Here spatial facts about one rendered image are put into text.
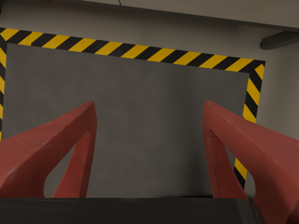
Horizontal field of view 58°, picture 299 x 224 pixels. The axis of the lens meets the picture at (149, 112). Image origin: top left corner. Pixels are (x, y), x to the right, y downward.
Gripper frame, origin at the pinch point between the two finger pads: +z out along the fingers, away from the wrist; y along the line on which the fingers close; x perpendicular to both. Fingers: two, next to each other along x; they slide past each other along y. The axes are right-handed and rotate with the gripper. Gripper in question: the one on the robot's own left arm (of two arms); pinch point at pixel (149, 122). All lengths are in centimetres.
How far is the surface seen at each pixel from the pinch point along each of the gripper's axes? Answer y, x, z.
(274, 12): -29, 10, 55
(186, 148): -16, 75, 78
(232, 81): -36, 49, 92
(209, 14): -16, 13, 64
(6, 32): 60, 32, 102
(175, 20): -11, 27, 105
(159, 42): -4, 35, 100
